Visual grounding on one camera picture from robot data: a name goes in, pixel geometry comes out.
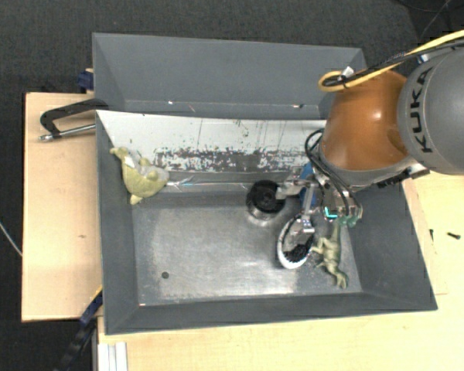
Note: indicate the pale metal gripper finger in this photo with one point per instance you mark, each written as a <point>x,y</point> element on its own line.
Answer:
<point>290,190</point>
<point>304,228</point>

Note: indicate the black round container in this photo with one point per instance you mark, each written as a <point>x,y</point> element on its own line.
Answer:
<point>263,197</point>

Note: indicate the green toy dinosaur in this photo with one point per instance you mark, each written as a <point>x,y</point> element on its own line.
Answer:
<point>329,251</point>

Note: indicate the grey metal bin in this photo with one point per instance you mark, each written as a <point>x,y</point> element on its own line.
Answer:
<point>216,253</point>

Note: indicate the small black screw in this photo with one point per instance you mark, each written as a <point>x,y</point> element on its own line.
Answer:
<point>454,236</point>

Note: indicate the green toy turtle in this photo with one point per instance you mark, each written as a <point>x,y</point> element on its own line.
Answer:
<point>141,184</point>

